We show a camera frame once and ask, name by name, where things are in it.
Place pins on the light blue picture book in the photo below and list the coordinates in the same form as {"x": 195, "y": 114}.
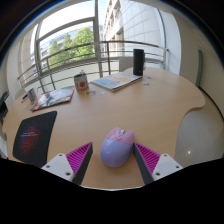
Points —
{"x": 115, "y": 80}

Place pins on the black mouse pad red print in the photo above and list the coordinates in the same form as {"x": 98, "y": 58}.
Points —
{"x": 33, "y": 136}

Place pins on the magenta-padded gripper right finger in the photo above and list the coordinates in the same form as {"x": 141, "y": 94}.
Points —
{"x": 166, "y": 165}

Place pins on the black cylinder speaker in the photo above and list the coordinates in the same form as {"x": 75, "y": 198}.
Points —
{"x": 138, "y": 62}

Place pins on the white mug with heart print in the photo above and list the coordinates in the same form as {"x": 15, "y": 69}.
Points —
{"x": 81, "y": 82}

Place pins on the white chair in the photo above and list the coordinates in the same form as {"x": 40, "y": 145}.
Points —
{"x": 125, "y": 63}

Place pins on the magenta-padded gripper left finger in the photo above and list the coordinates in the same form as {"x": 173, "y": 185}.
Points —
{"x": 58, "y": 165}

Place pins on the pink and lilac computer mouse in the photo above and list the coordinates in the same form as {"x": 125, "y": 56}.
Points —
{"x": 116, "y": 150}

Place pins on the red magazine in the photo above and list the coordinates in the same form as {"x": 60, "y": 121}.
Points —
{"x": 53, "y": 97}

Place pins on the metal balcony railing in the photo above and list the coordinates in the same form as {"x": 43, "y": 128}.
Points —
{"x": 107, "y": 56}

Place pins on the black printer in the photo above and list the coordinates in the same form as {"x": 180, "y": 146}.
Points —
{"x": 3, "y": 108}

